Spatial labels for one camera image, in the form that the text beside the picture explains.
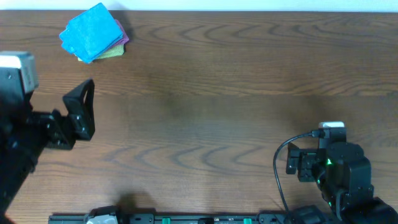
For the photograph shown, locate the blue microfiber cloth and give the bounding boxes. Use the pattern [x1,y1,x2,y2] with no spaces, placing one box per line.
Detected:
[59,2,123,63]

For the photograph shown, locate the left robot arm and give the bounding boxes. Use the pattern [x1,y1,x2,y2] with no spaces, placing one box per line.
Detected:
[1,79,95,223]

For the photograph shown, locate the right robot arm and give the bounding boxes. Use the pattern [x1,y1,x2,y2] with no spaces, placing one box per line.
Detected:
[286,142,397,223]

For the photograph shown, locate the folded green cloth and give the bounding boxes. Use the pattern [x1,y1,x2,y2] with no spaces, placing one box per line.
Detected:
[78,44,124,63]

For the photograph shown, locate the folded purple cloth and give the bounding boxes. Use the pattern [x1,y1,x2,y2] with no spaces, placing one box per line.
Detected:
[113,19,129,47]

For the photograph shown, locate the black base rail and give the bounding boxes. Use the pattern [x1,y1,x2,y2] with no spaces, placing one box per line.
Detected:
[48,206,298,224]

